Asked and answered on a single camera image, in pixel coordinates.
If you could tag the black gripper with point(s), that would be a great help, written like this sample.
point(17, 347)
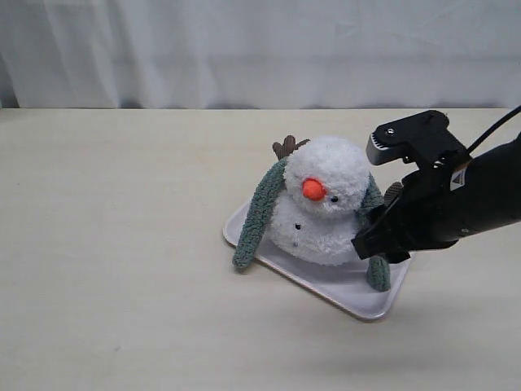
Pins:
point(434, 210)

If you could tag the green fuzzy scarf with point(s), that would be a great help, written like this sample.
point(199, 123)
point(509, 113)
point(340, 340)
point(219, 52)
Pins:
point(258, 216)

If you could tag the white plush snowman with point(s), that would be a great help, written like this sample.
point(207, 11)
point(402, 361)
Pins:
point(327, 191)

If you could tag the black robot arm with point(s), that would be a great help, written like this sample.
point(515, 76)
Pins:
point(497, 175)

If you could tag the white square tray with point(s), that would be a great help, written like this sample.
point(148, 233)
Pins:
point(346, 293)

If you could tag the white curtain backdrop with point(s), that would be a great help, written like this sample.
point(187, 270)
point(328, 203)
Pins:
point(260, 54)

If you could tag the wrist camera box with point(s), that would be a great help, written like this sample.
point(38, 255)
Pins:
point(423, 138)

